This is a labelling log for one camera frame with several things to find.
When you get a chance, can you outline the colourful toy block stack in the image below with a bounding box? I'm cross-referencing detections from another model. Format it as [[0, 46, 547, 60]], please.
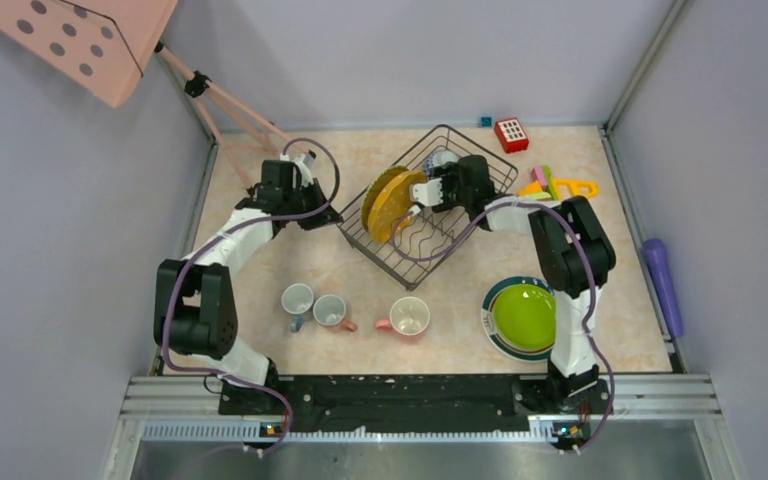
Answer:
[[517, 165, 561, 200]]

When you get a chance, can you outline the red toy block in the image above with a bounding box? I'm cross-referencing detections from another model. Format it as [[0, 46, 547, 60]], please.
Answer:
[[493, 118, 530, 154]]

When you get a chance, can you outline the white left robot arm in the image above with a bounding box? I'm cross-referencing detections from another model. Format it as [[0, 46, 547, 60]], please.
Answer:
[[153, 154, 342, 414]]

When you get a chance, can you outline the pink tripod stand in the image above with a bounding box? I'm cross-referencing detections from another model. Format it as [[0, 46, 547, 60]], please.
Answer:
[[154, 41, 291, 186]]

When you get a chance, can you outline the red patterned bowl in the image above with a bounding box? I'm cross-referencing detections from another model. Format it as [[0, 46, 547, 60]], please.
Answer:
[[421, 149, 460, 178]]

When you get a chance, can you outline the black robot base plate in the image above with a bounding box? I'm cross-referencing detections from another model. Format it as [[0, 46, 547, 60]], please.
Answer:
[[218, 374, 613, 434]]

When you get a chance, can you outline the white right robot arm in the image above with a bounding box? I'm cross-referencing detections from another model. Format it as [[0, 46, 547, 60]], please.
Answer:
[[425, 155, 616, 412]]

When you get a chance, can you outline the lime green plate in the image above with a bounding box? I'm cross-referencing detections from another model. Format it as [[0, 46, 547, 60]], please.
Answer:
[[491, 283, 556, 354]]

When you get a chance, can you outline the pink dotted board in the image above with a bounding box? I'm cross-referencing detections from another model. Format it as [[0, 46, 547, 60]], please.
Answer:
[[0, 0, 178, 108]]

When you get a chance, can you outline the grey wire dish rack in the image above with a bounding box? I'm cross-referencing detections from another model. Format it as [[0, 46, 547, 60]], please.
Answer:
[[338, 124, 518, 291]]

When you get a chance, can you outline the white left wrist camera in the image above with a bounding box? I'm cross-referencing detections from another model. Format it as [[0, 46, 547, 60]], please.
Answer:
[[279, 151, 315, 188]]

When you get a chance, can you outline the purple handle tool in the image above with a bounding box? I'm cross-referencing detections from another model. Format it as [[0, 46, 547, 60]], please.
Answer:
[[642, 238, 684, 338]]

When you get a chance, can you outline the large pink mug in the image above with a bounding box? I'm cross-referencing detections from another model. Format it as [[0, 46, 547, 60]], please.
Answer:
[[373, 296, 431, 340]]

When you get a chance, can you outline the small pink mug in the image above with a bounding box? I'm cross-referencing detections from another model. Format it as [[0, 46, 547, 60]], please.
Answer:
[[312, 294, 358, 332]]

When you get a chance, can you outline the yellow polka dot plate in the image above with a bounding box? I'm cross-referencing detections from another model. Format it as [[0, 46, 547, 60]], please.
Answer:
[[367, 169, 427, 243]]

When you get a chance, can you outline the yellow triangle toy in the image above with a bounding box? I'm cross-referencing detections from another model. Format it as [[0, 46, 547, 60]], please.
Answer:
[[550, 178, 600, 200]]

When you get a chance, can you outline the grey white mug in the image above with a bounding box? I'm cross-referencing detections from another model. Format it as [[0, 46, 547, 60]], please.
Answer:
[[281, 283, 315, 333]]

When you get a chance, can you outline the white plate teal rim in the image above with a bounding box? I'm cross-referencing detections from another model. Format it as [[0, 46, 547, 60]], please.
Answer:
[[481, 276, 555, 362]]

